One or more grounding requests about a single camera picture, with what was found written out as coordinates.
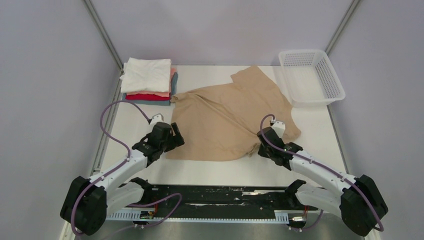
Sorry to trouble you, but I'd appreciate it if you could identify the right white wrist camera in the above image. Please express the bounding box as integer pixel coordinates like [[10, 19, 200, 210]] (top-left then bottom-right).
[[270, 120, 286, 139]]

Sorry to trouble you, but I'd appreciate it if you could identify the white plastic basket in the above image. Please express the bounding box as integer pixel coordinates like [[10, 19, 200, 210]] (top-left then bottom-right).
[[278, 49, 346, 108]]

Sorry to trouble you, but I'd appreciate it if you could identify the blue grey folded t shirt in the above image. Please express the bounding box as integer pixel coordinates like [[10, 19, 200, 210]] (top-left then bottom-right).
[[122, 72, 179, 106]]

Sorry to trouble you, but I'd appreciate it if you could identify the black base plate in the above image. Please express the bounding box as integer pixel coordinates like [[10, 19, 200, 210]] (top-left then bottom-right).
[[133, 184, 316, 220]]

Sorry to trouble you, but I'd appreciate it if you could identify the left corner aluminium post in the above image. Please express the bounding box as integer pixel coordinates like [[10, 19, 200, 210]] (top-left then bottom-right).
[[82, 0, 124, 73]]

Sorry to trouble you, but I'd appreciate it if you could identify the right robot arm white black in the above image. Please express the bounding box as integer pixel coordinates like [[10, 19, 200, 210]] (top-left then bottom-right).
[[257, 127, 389, 237]]

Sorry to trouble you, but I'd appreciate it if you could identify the white slotted cable duct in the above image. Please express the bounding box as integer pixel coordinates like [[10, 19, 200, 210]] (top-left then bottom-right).
[[106, 210, 290, 224]]

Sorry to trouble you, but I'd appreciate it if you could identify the corner aluminium post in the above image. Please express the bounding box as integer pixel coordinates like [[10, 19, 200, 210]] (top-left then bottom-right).
[[82, 0, 124, 73], [324, 0, 362, 56]]

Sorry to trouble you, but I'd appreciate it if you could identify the aluminium frame rail front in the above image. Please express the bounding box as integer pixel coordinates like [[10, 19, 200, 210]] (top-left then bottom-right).
[[69, 186, 373, 215]]

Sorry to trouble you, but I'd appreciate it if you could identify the white folded t shirt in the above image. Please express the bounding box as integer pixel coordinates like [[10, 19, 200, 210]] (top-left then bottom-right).
[[120, 57, 172, 94]]

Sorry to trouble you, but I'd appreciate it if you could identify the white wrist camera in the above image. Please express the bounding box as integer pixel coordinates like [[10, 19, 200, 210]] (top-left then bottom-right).
[[149, 113, 164, 126], [270, 120, 286, 139]]

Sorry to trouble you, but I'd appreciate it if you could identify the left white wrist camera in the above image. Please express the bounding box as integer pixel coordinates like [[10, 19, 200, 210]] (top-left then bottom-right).
[[149, 113, 164, 126]]

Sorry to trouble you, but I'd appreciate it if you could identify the pink folded t shirt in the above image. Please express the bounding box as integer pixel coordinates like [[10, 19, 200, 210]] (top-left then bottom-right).
[[127, 67, 177, 98]]

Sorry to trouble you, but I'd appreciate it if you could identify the beige t shirt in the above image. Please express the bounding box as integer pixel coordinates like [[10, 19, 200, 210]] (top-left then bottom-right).
[[166, 66, 301, 162]]

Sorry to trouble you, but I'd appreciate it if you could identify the right corner aluminium post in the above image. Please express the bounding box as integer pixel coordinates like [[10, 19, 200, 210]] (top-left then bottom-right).
[[324, 0, 362, 56]]

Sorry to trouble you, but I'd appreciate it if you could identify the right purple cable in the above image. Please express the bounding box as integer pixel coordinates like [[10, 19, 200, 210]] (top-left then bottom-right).
[[259, 114, 385, 233]]

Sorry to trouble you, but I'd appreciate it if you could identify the red folded t shirt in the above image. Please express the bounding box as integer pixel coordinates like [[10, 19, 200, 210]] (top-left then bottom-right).
[[124, 93, 171, 102]]

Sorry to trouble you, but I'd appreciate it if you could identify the left side aluminium rail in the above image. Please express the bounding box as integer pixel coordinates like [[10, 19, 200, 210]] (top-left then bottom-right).
[[89, 77, 122, 176]]

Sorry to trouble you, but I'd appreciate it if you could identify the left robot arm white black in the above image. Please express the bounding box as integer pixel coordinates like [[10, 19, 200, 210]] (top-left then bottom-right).
[[59, 121, 185, 236]]

